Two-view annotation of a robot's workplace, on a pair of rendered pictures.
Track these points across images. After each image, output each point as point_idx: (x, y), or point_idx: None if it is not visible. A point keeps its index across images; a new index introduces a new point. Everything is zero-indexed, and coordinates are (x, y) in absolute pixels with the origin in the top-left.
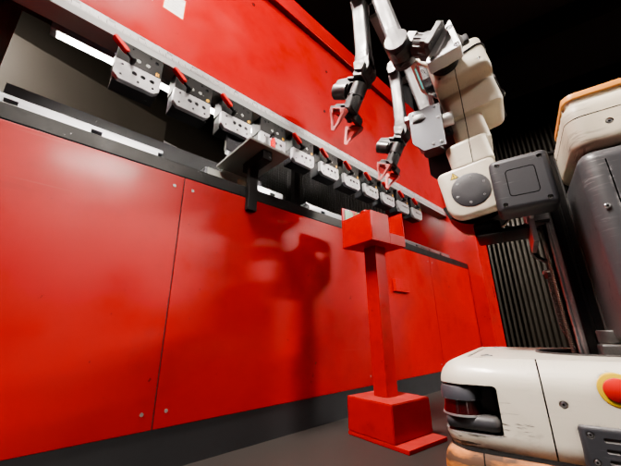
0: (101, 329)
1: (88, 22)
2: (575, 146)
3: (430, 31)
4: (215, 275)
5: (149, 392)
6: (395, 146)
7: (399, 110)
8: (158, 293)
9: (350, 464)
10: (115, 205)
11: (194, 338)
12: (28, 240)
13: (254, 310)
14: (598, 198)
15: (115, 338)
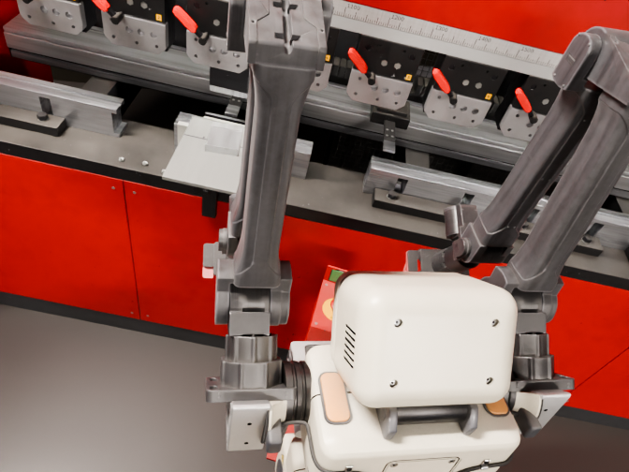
0: (92, 272)
1: None
2: None
3: (221, 375)
4: (173, 259)
5: (134, 305)
6: (449, 258)
7: (503, 203)
8: (124, 262)
9: (226, 428)
10: (68, 204)
11: (160, 291)
12: (27, 224)
13: None
14: None
15: (103, 278)
